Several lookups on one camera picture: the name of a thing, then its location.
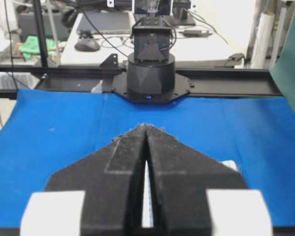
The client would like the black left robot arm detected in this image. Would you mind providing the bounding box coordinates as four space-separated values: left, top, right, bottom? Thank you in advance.
46 13 175 236

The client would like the grey laptop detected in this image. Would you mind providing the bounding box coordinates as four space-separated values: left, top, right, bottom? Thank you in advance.
86 11 131 34

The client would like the black metal frame rail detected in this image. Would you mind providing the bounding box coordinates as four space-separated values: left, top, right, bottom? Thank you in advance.
0 65 282 103

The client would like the black computer mouse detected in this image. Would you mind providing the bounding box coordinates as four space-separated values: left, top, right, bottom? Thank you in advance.
74 38 101 52

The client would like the black vertical pole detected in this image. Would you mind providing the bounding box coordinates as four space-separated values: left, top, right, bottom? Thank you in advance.
32 0 48 68

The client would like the black power adapter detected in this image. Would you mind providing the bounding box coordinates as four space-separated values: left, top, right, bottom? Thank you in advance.
182 29 212 37

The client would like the green board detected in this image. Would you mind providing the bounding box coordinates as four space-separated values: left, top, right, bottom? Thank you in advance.
270 14 295 110

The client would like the blue striped white towel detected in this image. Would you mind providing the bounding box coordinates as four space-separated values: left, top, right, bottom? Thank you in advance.
141 157 240 234

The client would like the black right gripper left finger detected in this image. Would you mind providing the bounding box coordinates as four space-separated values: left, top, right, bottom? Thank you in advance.
45 124 147 236

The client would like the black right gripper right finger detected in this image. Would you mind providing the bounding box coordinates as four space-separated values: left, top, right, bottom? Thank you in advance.
147 125 248 236

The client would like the green cloth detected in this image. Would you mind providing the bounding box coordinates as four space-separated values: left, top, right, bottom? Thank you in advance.
18 35 60 60

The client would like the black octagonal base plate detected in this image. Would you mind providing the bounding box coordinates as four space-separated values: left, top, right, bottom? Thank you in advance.
112 73 191 104

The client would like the blue table cloth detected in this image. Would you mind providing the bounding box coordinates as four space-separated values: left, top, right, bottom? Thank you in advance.
0 89 295 228

